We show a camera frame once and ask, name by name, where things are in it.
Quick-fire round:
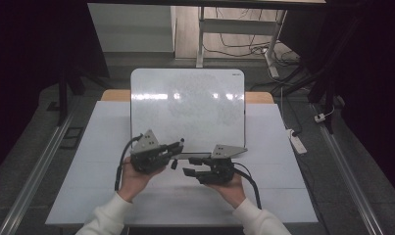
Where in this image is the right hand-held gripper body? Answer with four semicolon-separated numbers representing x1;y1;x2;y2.
195;144;248;186

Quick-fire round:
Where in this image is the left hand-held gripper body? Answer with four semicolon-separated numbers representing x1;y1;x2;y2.
129;128;172;174

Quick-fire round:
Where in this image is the white dry-erase whiteboard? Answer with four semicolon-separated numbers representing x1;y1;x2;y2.
129;68;246;156

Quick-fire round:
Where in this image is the person's right hand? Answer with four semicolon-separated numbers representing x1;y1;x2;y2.
204;173;247;210

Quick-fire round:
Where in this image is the person's left hand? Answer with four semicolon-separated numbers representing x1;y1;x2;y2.
119;157;167;204

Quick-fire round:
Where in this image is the white power strip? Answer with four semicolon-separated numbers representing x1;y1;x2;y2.
285;128;308;156

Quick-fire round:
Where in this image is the black metal stand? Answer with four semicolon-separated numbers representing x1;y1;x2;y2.
307;16;367;135
55;63;112;127

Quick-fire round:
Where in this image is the white cabinet panel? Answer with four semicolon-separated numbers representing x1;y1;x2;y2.
87;3;177;54

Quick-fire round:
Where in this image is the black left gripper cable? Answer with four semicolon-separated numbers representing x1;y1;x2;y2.
114;133;144;192

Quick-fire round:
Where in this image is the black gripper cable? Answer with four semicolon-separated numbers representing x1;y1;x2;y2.
232;162;263;211
114;133;144;192

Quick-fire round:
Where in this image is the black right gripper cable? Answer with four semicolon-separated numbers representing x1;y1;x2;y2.
232;162;263;211

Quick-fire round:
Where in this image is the black power strip cable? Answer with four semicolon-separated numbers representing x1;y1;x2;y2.
282;93;305;137

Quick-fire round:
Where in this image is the aluminium floor rail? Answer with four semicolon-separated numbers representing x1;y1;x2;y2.
310;103;386;235
0;103;82;235

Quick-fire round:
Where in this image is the tangle of black floor cables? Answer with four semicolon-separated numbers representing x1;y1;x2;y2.
203;8;301;67

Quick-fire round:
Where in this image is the white metal desk frame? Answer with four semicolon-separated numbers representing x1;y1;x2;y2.
196;6;288;79

